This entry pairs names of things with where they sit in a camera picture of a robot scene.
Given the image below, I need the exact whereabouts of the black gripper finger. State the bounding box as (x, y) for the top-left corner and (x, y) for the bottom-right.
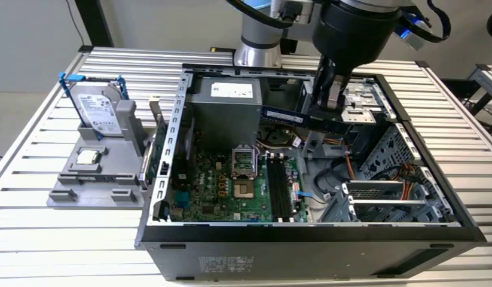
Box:
(309, 74), (351, 123)
(313, 56), (331, 107)

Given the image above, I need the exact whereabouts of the RAM stick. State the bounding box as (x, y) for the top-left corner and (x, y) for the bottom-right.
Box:
(261, 106), (351, 134)

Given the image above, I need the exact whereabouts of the black RAM slot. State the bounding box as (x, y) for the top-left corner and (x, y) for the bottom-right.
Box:
(267, 152), (286, 222)
(277, 152), (295, 222)

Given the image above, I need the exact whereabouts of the metal drive cage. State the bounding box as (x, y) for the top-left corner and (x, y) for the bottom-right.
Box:
(297, 76), (386, 156)

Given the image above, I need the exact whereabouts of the grey power supply unit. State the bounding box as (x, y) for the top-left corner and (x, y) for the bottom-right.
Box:
(186, 76), (266, 150)

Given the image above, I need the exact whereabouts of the thin metal locking lever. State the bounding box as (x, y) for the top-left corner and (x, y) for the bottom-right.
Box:
(255, 149), (270, 177)

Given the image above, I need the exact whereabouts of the metal disk bay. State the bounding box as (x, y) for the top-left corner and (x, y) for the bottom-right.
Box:
(321, 179), (454, 224)

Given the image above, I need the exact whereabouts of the metal socket cover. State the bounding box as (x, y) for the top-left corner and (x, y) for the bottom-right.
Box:
(231, 145), (259, 177)

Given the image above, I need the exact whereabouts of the metal side table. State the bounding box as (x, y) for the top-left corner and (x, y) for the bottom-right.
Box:
(465, 64), (492, 132)

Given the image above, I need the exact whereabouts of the CPU socket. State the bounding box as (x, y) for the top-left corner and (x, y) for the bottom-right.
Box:
(231, 176), (258, 200)

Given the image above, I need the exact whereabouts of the green motherboard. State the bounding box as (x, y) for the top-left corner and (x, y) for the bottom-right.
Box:
(170, 146), (311, 224)

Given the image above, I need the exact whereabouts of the green graphics card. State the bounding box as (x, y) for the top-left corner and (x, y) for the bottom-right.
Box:
(141, 95), (170, 191)

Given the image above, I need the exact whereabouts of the hard disk in blue carrier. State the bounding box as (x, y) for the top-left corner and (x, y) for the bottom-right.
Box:
(56, 71), (130, 140)

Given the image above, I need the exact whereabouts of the black open PC case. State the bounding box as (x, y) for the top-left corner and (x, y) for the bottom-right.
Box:
(134, 62), (489, 282)

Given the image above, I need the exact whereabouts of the grey parts rack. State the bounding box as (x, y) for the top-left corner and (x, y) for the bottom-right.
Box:
(48, 100), (159, 209)

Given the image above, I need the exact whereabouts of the silver CPU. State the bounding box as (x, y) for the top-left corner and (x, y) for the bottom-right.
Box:
(76, 149), (102, 165)

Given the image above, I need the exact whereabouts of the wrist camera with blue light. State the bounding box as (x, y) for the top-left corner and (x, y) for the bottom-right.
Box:
(397, 11), (430, 51)

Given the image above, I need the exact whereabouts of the CPU cooler with wires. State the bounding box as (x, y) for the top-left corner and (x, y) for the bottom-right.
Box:
(257, 127), (303, 149)

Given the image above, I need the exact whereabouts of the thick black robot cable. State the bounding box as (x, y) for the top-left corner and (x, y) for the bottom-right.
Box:
(226, 0), (299, 29)
(405, 0), (454, 43)

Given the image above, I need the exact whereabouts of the orange wire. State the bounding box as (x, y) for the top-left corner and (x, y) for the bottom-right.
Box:
(327, 137), (357, 182)

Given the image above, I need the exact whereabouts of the black looped cable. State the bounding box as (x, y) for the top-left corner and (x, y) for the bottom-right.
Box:
(313, 169), (351, 198)

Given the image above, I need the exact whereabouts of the coloured power wire bundle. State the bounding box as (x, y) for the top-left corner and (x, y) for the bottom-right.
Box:
(395, 163), (418, 201)

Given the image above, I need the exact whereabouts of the black metal post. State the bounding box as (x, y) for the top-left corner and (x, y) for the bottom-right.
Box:
(74, 0), (115, 48)

